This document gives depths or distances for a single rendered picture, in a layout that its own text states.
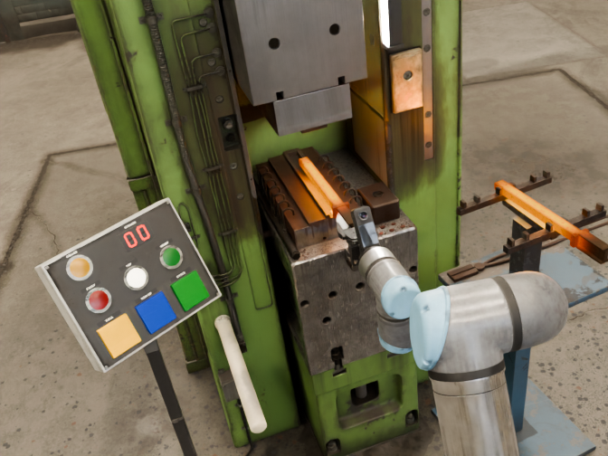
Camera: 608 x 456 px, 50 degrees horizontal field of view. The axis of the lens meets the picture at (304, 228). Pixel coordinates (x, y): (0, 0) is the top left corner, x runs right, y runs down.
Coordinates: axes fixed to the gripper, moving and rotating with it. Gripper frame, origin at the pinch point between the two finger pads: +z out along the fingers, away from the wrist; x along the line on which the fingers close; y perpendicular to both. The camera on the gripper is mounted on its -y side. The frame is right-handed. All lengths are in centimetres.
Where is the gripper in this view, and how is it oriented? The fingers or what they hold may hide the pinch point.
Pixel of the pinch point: (343, 212)
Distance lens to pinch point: 173.2
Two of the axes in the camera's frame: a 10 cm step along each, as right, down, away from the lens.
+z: -3.2, -5.2, 7.9
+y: 1.1, 8.1, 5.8
